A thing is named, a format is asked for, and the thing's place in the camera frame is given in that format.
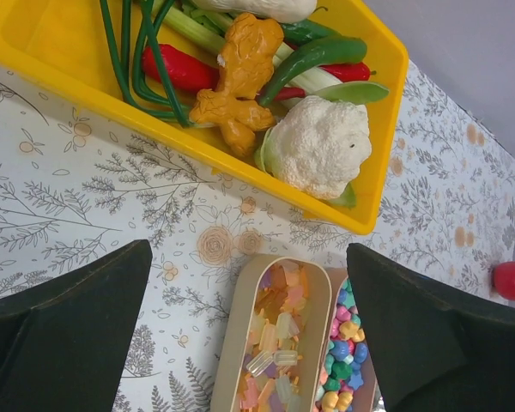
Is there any beige oval candy box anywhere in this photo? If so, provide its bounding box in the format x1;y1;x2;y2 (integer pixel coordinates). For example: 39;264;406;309
210;254;332;411

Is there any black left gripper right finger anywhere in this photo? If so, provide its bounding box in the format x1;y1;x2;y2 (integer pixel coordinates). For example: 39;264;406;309
347;243;515;411

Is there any white cauliflower toy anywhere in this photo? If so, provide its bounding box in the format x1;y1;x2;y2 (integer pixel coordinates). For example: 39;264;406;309
254;95;372;209

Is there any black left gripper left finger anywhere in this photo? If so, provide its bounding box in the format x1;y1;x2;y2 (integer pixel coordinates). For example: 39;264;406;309
0;239;152;411

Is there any red tomato toy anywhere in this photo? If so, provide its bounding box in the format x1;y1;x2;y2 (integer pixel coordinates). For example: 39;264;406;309
493;262;515;301

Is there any orange ginger root toy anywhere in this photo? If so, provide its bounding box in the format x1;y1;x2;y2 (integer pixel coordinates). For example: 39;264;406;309
189;12;284;158

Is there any green scallion toy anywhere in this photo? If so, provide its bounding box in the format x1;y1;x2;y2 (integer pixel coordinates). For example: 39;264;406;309
99;0;192;128

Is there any red chili pepper toy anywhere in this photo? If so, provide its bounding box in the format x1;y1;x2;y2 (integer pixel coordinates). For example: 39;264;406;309
159;44;220;95

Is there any pink oval candy box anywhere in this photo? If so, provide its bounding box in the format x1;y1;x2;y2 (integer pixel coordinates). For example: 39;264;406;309
312;269;378;411

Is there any floral table mat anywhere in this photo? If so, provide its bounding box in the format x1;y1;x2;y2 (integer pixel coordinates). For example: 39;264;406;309
0;66;515;411

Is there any green chili pepper toy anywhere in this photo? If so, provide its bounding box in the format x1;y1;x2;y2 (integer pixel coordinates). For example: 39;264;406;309
257;35;367;106

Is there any white radish toy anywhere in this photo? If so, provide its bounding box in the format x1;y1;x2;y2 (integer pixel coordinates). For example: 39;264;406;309
193;0;318;23

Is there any yellow plastic bin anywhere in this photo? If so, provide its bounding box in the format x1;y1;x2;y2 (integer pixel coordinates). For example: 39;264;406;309
0;1;409;235

